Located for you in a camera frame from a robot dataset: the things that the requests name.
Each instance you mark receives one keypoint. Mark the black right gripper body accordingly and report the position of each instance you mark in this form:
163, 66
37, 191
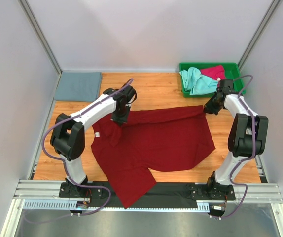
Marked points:
212, 106

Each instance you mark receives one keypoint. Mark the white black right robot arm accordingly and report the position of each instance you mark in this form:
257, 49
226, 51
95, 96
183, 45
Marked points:
247, 137

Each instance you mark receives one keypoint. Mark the green plastic tray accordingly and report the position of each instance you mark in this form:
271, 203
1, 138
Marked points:
231, 72

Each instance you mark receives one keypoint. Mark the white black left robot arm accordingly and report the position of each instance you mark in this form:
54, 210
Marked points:
68, 135

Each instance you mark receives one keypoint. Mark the pink t shirt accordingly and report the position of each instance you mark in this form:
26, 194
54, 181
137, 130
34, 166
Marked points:
216, 73

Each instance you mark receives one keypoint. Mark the teal t shirt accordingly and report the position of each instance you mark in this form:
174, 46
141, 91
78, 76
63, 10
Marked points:
194, 82

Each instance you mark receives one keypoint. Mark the slotted grey cable duct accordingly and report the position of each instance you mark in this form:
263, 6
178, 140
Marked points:
75, 206

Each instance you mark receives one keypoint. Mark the folded grey blue t shirt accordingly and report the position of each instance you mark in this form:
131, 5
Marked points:
78, 86

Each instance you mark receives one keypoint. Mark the aluminium front frame rail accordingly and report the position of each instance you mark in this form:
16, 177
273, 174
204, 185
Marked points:
49, 189

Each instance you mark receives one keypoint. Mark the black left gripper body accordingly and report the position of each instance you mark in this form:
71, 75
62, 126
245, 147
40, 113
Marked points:
120, 116

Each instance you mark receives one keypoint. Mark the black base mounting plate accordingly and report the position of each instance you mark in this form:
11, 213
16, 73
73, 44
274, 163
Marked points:
161, 195

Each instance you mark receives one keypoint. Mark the dark red t shirt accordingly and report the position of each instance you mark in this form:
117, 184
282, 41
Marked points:
165, 140

